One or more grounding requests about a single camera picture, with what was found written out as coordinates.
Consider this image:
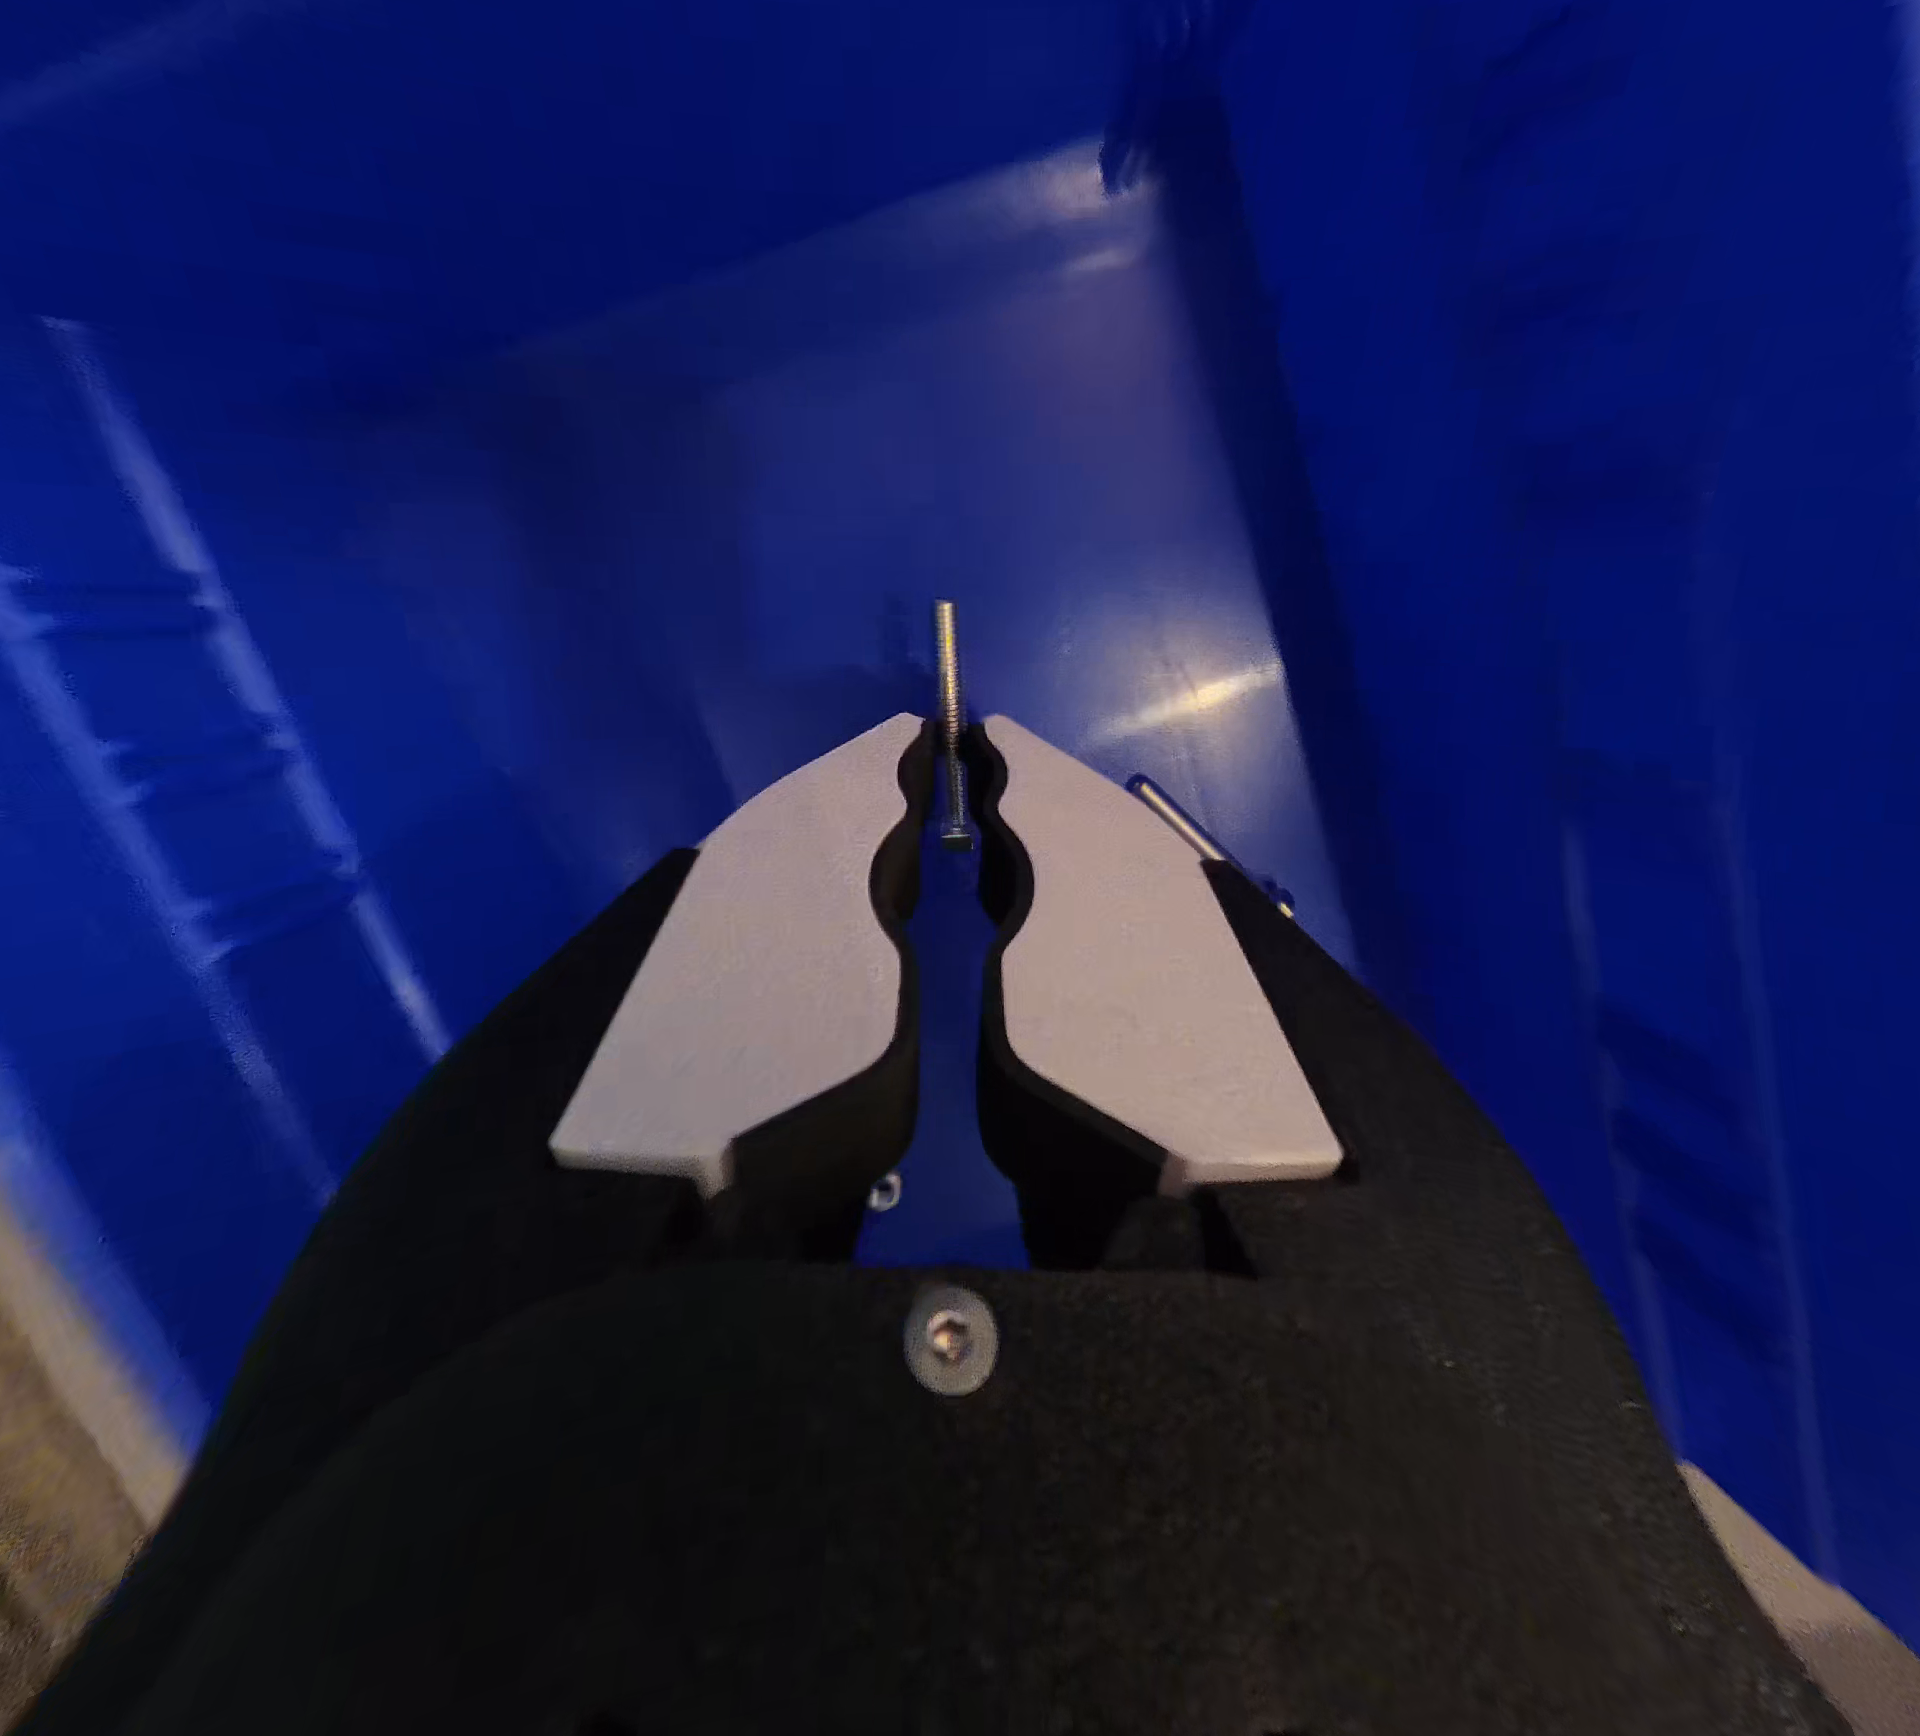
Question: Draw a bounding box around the blue plastic bin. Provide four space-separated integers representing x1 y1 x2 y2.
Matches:
0 0 1920 1648

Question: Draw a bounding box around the medium steel hex bolt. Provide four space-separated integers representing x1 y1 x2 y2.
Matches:
1123 772 1299 921

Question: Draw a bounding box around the thin long steel bolt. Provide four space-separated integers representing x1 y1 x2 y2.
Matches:
929 598 979 854

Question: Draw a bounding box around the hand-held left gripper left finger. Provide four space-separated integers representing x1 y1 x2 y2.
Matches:
545 711 932 1199

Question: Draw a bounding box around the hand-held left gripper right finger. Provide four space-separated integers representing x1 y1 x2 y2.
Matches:
973 711 1348 1197

